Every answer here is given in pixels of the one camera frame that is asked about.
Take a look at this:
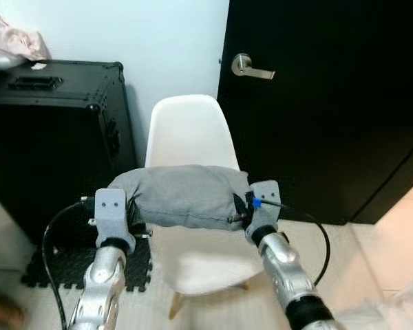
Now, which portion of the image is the grey pillow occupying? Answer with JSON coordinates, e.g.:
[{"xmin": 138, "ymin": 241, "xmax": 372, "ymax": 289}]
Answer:
[{"xmin": 107, "ymin": 165, "xmax": 252, "ymax": 231}]

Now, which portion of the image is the white plastic chair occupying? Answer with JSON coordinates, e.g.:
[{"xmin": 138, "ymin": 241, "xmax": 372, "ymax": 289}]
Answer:
[{"xmin": 145, "ymin": 95, "xmax": 266, "ymax": 320}]

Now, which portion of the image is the black foam floor mat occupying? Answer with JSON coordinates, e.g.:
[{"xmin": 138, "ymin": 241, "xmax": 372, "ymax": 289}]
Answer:
[{"xmin": 21, "ymin": 234, "xmax": 152, "ymax": 293}]

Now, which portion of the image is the black door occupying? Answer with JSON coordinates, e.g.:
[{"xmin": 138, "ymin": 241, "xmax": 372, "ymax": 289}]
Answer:
[{"xmin": 217, "ymin": 0, "xmax": 413, "ymax": 226}]

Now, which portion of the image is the black flight case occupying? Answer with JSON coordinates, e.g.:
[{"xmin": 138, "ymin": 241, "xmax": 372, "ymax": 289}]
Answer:
[{"xmin": 0, "ymin": 60, "xmax": 138, "ymax": 245}]

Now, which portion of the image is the brown blurry object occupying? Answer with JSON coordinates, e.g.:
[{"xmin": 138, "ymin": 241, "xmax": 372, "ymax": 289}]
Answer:
[{"xmin": 0, "ymin": 289, "xmax": 27, "ymax": 329}]

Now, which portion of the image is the white bedding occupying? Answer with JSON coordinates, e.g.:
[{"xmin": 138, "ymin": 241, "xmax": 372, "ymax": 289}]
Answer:
[{"xmin": 334, "ymin": 278, "xmax": 413, "ymax": 330}]

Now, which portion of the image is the grey fabric bundle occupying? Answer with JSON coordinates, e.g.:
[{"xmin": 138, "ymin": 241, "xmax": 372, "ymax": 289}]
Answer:
[{"xmin": 0, "ymin": 48, "xmax": 25, "ymax": 74}]

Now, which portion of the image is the pink cloth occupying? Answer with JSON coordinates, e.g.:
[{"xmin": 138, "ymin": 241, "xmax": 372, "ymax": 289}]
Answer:
[{"xmin": 0, "ymin": 14, "xmax": 50, "ymax": 61}]

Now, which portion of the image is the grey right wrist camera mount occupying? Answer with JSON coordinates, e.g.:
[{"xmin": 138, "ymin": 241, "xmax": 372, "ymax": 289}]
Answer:
[{"xmin": 244, "ymin": 180, "xmax": 283, "ymax": 243}]

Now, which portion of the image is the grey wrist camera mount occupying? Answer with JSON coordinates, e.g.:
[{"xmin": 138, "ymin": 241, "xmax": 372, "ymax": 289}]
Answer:
[
  {"xmin": 93, "ymin": 188, "xmax": 136, "ymax": 252},
  {"xmin": 244, "ymin": 180, "xmax": 283, "ymax": 243}
]

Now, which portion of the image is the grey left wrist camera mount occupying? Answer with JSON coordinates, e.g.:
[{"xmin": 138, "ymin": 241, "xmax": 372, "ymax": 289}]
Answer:
[{"xmin": 93, "ymin": 188, "xmax": 136, "ymax": 252}]

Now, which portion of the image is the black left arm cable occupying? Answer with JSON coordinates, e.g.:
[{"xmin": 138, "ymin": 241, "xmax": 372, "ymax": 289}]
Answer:
[{"xmin": 41, "ymin": 199, "xmax": 97, "ymax": 330}]

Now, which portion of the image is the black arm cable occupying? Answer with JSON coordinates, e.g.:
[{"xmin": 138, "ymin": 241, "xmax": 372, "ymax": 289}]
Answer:
[
  {"xmin": 258, "ymin": 198, "xmax": 331, "ymax": 287},
  {"xmin": 41, "ymin": 199, "xmax": 97, "ymax": 330}
]

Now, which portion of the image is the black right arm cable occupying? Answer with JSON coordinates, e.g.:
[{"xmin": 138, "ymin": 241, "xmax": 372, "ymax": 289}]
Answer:
[{"xmin": 258, "ymin": 198, "xmax": 331, "ymax": 287}]

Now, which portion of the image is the silver door lever handle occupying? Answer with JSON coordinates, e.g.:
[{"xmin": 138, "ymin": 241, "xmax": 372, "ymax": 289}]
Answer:
[{"xmin": 231, "ymin": 53, "xmax": 276, "ymax": 80}]

